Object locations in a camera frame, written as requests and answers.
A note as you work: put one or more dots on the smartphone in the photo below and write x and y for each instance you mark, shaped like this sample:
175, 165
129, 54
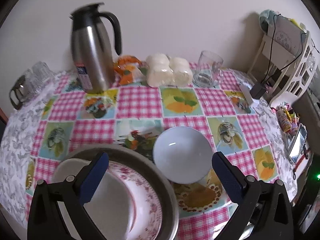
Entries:
297, 143

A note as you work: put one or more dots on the small white round bowl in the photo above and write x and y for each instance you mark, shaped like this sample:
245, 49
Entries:
182, 154

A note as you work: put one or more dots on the white wooden chair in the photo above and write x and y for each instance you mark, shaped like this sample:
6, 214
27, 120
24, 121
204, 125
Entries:
293, 59

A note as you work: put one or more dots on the orange snack packet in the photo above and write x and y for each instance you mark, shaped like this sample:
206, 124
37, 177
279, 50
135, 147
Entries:
128, 68

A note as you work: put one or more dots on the stainless steel thermos jug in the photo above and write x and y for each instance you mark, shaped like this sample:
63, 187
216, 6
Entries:
91, 47

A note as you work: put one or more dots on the white power strip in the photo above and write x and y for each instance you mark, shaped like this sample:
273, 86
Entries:
245, 89

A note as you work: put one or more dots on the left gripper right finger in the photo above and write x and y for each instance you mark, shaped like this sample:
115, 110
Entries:
265, 205

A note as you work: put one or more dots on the pink checkered tablecloth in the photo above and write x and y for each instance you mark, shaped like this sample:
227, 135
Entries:
133, 116

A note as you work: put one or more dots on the glass coffee pot black handle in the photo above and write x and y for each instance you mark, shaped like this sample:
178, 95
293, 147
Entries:
23, 92

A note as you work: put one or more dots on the strawberry pattern bowl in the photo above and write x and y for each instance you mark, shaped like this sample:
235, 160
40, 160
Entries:
111, 208

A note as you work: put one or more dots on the pink floral round plate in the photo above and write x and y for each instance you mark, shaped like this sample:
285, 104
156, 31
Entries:
147, 210

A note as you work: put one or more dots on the colourful candy packet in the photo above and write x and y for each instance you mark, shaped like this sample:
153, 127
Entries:
288, 119

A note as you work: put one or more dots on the clear glass mug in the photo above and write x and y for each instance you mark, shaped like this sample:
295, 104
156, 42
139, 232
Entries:
208, 72

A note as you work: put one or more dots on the white square bowl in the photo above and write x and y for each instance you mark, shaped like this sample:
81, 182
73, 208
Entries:
69, 167

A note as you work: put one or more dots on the clear drinking glass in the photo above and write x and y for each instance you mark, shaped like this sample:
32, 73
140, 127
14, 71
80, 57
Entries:
33, 84
42, 72

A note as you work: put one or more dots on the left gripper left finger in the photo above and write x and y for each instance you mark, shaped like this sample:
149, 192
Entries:
45, 219

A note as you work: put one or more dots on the black power adapter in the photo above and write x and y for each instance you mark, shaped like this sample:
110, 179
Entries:
257, 91

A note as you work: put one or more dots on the grey floral lace tablecloth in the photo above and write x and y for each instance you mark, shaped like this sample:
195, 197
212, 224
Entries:
16, 145

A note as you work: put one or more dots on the bag of white steamed buns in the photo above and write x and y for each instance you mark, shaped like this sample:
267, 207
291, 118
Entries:
168, 71

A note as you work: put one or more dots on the stainless steel round plate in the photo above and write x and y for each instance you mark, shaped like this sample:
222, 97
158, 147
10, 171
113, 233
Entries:
149, 171

